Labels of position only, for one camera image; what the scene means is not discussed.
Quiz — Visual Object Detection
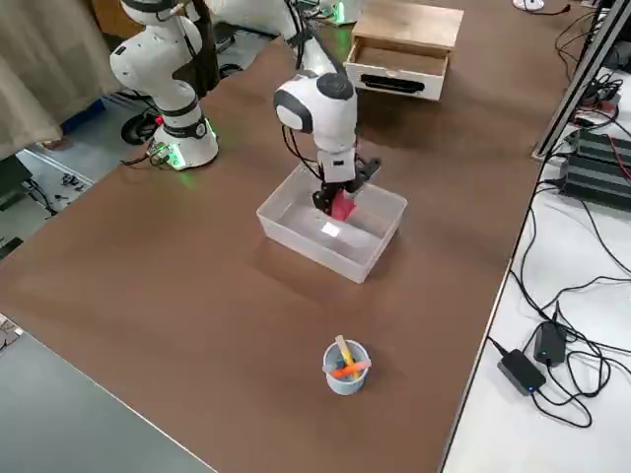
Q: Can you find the red bag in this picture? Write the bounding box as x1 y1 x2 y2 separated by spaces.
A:
328 191 357 222

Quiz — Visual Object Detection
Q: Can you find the black power adapter brick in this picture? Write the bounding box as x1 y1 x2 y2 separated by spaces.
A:
533 320 568 366
496 348 547 397

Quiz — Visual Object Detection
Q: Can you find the yellow stick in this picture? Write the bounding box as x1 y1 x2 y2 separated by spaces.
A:
335 334 354 369

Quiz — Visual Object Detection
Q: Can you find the white-fronted drawer with black handle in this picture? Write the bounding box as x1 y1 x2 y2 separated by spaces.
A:
343 37 451 103

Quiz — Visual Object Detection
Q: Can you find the black hanging cloth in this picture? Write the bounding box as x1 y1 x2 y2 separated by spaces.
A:
181 0 222 100

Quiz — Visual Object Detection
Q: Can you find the wired electronics board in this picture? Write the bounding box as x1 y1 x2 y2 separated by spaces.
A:
574 73 623 124

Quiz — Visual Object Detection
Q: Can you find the black cable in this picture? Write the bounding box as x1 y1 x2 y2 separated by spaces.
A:
507 179 563 321
529 352 594 429

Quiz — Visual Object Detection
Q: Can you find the small grey control box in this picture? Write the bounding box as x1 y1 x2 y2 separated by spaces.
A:
146 141 173 168

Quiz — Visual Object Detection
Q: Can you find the light wooden drawer cabinet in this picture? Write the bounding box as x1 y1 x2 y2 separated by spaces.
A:
350 0 465 53

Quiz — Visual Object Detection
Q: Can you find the beige curtain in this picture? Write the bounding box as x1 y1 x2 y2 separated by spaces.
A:
0 0 122 159

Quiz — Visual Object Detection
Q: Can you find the translucent pen cup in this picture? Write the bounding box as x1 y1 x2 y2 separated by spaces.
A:
322 339 372 397

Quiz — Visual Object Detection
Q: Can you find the grey side table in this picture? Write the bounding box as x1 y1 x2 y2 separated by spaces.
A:
0 328 218 473

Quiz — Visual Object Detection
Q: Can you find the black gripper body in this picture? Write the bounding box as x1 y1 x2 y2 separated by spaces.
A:
322 157 383 187

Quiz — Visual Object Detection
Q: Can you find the orange stick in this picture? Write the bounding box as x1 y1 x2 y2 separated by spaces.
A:
332 363 370 380

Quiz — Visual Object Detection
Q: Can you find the blue plastic bin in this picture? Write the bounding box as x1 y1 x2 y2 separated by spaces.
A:
57 96 107 135

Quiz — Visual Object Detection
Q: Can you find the clear plastic box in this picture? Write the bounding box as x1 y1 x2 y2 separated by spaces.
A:
255 158 409 286

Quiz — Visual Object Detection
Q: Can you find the aluminium frame post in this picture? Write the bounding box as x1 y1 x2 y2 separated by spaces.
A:
530 0 631 162

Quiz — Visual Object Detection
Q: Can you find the black finned power supply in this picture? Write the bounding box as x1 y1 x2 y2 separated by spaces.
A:
559 155 631 214
569 128 631 171

